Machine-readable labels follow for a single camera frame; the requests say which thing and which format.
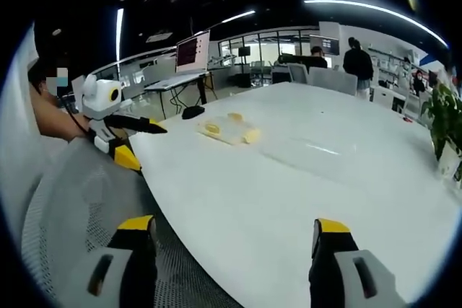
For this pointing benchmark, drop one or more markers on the white mesh office chair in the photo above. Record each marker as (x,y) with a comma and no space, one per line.
(83,192)

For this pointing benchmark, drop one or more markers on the black monitor on stand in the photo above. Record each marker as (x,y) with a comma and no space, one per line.
(244,66)

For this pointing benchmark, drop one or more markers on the white side desk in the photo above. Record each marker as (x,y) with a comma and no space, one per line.
(169,88)

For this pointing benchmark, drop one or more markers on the green potted plant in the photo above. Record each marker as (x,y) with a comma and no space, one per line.
(445,117)

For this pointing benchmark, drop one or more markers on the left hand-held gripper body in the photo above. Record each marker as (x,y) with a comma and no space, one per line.
(98,100)

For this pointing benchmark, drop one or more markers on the open laptop with pink screen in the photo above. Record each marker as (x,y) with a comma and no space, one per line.
(192,52)

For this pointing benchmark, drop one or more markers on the person's head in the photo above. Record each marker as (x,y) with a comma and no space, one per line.
(38,75)

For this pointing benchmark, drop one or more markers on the wall screen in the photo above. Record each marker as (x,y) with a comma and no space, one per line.
(329,45)

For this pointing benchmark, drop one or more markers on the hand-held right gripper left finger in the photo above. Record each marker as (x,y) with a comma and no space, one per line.
(139,272)

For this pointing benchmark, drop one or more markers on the person's white shirt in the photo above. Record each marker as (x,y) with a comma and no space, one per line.
(16,135)

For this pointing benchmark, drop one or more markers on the long ceiling light strip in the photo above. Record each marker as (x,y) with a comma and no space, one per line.
(238,16)
(119,34)
(375,10)

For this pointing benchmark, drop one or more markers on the white storage box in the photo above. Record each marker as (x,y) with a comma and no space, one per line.
(388,98)

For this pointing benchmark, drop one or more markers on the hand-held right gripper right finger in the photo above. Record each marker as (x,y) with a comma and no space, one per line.
(326,275)

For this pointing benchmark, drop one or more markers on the small black object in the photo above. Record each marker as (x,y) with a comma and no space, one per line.
(193,112)

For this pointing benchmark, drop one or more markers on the clear bag of yellow items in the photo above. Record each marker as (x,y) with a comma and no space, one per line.
(249,135)

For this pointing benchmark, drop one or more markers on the translucent yellow plastic buckle part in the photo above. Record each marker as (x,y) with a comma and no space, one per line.
(213,128)

